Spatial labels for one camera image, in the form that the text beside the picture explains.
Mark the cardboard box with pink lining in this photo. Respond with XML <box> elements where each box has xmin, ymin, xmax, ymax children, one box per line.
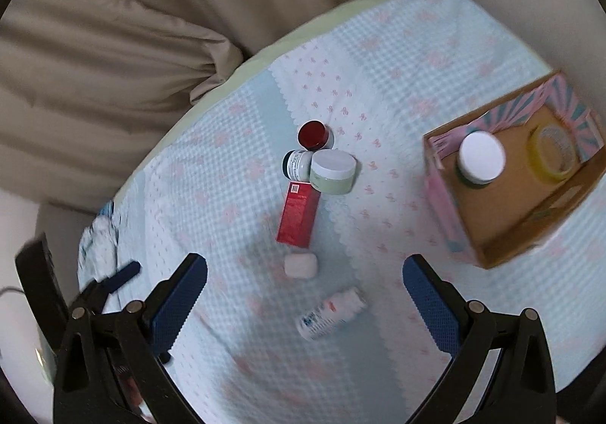
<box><xmin>423</xmin><ymin>71</ymin><xmax>605</xmax><ymax>269</ymax></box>

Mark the red lid small jar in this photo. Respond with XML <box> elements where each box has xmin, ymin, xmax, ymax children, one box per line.
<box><xmin>297</xmin><ymin>120</ymin><xmax>334</xmax><ymax>152</ymax></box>

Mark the beige curtain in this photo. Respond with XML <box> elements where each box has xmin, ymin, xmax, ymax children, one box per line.
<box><xmin>1</xmin><ymin>0</ymin><xmax>350</xmax><ymax>210</ymax></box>

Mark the black lid labelled jar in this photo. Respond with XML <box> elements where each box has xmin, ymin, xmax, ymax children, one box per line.
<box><xmin>283</xmin><ymin>149</ymin><xmax>313</xmax><ymax>182</ymax></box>

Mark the gingham bow-print tablecloth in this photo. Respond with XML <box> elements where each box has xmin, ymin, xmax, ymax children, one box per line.
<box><xmin>78</xmin><ymin>0</ymin><xmax>605</xmax><ymax>423</ymax></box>

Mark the black power strip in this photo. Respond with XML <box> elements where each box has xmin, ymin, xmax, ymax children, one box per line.
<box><xmin>16</xmin><ymin>233</ymin><xmax>69</xmax><ymax>353</ymax></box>

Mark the yellow clear tape roll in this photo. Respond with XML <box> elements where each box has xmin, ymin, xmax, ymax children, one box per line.
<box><xmin>527</xmin><ymin>123</ymin><xmax>577</xmax><ymax>183</ymax></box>

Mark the red rectangular carton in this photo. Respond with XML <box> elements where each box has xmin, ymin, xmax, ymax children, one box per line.
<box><xmin>276</xmin><ymin>182</ymin><xmax>320</xmax><ymax>249</ymax></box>

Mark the white supplement bottle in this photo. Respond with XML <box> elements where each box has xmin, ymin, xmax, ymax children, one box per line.
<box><xmin>296</xmin><ymin>288</ymin><xmax>368</xmax><ymax>341</ymax></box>

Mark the dark jar with white lid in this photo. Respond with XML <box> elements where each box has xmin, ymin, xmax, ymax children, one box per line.
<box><xmin>457</xmin><ymin>131</ymin><xmax>506</xmax><ymax>186</ymax></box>

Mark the green jar with white lid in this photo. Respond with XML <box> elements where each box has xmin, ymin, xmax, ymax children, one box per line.
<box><xmin>309</xmin><ymin>149</ymin><xmax>358</xmax><ymax>195</ymax></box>

